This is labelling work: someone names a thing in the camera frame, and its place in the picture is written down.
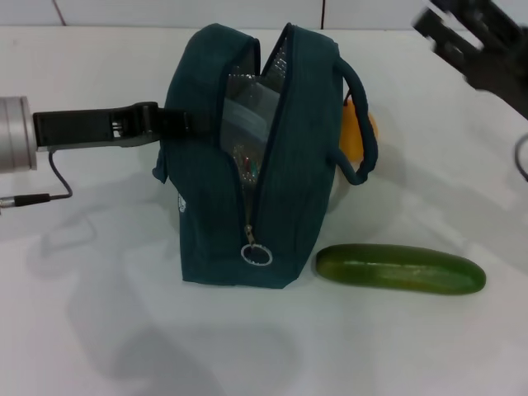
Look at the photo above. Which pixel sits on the orange yellow pear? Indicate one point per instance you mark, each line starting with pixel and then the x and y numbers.
pixel 350 132

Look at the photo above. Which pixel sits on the clear plastic blue-rimmed food container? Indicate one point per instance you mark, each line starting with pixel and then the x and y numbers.
pixel 247 119

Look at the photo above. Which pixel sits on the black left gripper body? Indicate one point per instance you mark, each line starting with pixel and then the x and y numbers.
pixel 82 125

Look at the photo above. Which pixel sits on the green cucumber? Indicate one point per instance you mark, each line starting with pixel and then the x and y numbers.
pixel 400 270

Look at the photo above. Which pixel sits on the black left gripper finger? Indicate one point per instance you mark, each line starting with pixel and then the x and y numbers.
pixel 185 121

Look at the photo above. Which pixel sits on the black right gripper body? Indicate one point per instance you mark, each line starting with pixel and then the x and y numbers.
pixel 503 62

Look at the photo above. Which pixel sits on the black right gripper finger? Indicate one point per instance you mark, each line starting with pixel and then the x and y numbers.
pixel 445 35

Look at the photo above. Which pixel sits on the dark teal insulated lunch bag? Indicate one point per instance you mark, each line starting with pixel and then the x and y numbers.
pixel 288 173

